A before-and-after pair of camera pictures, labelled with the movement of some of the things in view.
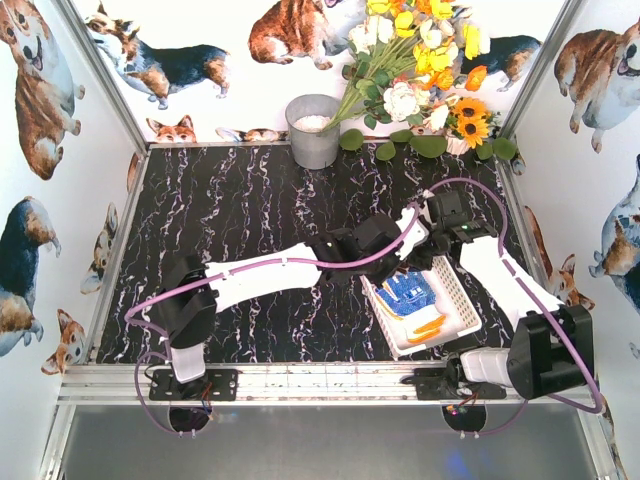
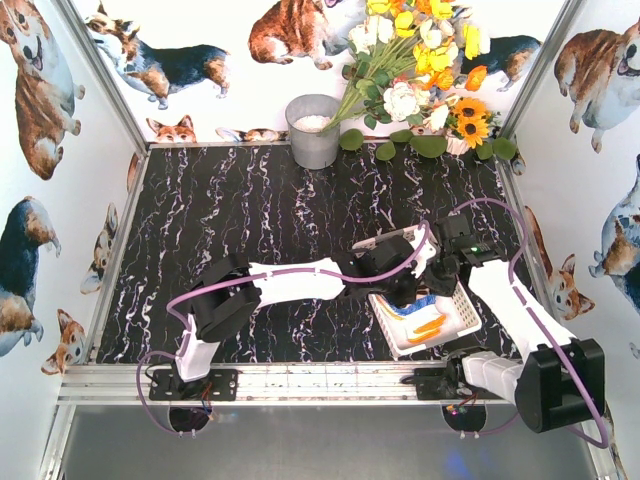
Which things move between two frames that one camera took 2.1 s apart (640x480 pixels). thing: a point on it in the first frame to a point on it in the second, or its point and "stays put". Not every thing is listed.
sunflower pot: [470, 124] stays put
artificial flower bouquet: [409, 59] stays put
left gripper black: [382, 270] to [405, 291]
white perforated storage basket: [421, 307] stays put
